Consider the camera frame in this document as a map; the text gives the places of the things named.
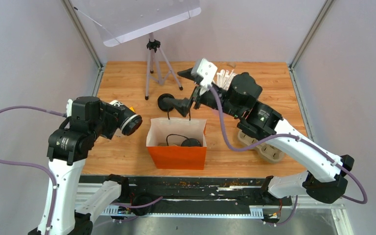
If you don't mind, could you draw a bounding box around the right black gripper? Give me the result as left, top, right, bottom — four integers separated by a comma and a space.
164, 67, 242, 118

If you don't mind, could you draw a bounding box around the black paper coffee cup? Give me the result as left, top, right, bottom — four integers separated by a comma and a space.
109, 100, 142, 137

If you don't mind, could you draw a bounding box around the orange paper bag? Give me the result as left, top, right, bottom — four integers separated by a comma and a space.
145, 117, 207, 170

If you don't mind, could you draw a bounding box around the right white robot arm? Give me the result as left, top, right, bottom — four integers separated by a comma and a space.
166, 68, 354, 205

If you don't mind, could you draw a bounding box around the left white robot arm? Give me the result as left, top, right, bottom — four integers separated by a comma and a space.
30, 96, 142, 235

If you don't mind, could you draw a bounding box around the stack of black lids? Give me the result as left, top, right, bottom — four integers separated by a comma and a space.
157, 93, 174, 112

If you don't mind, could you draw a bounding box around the grey tripod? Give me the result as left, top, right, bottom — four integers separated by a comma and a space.
144, 32, 184, 100

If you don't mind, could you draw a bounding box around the bundle of wrapped straws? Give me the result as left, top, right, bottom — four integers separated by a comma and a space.
214, 70, 237, 91

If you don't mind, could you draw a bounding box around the white reflector board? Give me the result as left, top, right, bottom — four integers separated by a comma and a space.
73, 0, 201, 47

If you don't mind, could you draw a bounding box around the cardboard cup carrier tray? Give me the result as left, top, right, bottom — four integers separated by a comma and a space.
237, 130, 286, 164

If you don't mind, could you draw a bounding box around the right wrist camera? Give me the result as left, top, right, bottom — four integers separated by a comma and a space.
190, 58, 217, 96

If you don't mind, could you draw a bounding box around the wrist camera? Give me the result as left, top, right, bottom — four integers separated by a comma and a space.
190, 58, 217, 96
66, 99, 73, 118

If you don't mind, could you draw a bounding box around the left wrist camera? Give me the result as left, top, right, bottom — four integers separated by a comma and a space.
66, 99, 73, 118

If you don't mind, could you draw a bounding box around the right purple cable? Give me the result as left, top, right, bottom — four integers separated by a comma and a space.
209, 86, 368, 227

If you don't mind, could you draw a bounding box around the purple cable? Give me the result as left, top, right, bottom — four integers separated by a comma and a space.
209, 86, 368, 227
0, 106, 165, 235

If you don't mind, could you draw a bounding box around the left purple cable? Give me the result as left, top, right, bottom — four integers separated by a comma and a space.
0, 106, 165, 235

